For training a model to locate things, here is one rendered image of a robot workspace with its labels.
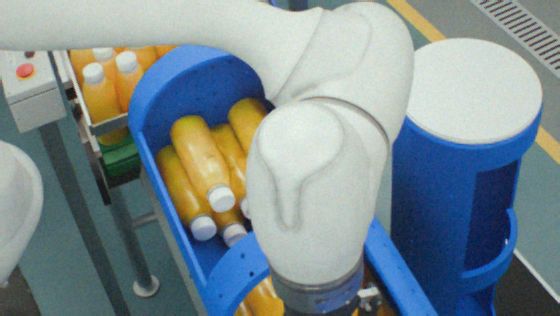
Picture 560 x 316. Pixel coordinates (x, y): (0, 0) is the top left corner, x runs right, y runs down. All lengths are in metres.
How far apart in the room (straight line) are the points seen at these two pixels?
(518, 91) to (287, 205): 0.99
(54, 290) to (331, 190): 2.11
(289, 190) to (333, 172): 0.04
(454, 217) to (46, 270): 1.49
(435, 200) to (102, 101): 0.66
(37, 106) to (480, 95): 0.83
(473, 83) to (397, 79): 0.83
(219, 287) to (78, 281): 1.56
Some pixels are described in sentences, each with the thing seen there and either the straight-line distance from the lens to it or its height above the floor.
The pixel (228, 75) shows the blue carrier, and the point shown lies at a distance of 1.52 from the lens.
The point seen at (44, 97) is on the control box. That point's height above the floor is 1.07.
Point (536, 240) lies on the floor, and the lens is 2.72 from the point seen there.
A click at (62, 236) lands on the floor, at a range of 2.86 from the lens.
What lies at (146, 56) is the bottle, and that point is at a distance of 1.75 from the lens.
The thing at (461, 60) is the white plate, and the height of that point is 1.04.
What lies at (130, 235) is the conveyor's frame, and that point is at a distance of 2.43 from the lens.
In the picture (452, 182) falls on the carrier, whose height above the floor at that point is 0.92.
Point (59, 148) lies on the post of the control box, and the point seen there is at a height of 0.85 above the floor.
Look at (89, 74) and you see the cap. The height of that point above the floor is 1.08.
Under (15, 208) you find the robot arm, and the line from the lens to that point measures 1.24.
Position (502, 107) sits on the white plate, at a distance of 1.60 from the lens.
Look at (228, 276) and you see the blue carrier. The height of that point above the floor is 1.19.
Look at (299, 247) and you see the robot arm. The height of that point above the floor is 1.57.
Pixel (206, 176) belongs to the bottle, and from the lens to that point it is 1.38.
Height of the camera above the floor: 2.16
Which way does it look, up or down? 48 degrees down
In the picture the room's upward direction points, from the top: 7 degrees counter-clockwise
